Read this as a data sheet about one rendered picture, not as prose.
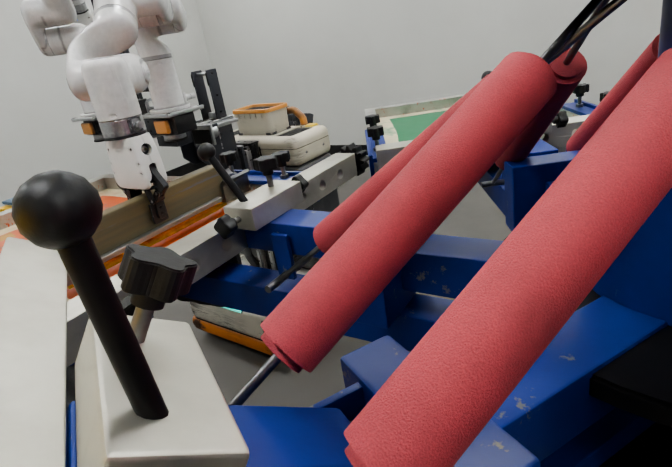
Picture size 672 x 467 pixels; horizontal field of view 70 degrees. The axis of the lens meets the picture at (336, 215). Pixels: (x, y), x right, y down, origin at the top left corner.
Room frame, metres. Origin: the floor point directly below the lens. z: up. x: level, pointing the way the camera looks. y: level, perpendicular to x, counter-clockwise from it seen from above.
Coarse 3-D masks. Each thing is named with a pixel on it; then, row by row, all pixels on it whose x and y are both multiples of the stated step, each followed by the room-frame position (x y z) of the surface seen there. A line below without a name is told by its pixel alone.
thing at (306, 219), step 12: (288, 216) 0.69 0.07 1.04; (300, 216) 0.68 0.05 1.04; (312, 216) 0.68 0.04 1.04; (324, 216) 0.67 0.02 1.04; (264, 228) 0.69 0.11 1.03; (276, 228) 0.67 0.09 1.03; (288, 228) 0.66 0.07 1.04; (300, 228) 0.65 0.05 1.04; (312, 228) 0.63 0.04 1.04; (252, 240) 0.70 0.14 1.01; (264, 240) 0.69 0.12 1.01; (300, 240) 0.65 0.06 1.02; (312, 240) 0.64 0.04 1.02; (300, 252) 0.65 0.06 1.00
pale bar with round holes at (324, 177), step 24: (312, 168) 0.95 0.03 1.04; (336, 168) 0.95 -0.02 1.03; (312, 192) 0.88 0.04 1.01; (192, 240) 0.66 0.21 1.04; (216, 240) 0.67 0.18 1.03; (240, 240) 0.71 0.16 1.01; (216, 264) 0.66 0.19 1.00; (120, 288) 0.54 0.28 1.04; (72, 312) 0.50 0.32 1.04; (72, 336) 0.48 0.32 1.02; (72, 360) 0.47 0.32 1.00
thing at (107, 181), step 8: (104, 176) 1.44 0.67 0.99; (112, 176) 1.42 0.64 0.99; (168, 176) 1.30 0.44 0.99; (176, 176) 1.28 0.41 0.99; (96, 184) 1.40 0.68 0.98; (104, 184) 1.42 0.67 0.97; (112, 184) 1.40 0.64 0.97; (152, 184) 1.29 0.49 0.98; (256, 184) 1.08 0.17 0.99; (248, 192) 1.09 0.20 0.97; (0, 216) 1.18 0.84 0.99; (8, 216) 1.19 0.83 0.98; (0, 224) 1.17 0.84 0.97; (8, 224) 1.19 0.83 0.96
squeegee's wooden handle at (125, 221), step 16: (192, 176) 0.98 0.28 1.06; (208, 176) 1.01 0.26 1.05; (176, 192) 0.93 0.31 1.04; (192, 192) 0.96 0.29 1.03; (208, 192) 1.00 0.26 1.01; (112, 208) 0.83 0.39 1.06; (128, 208) 0.84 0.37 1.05; (144, 208) 0.87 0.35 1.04; (176, 208) 0.92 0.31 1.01; (192, 208) 0.95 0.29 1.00; (112, 224) 0.81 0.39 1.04; (128, 224) 0.83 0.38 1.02; (144, 224) 0.86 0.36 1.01; (160, 224) 0.89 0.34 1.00; (96, 240) 0.78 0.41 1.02; (112, 240) 0.80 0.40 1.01; (128, 240) 0.83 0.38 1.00
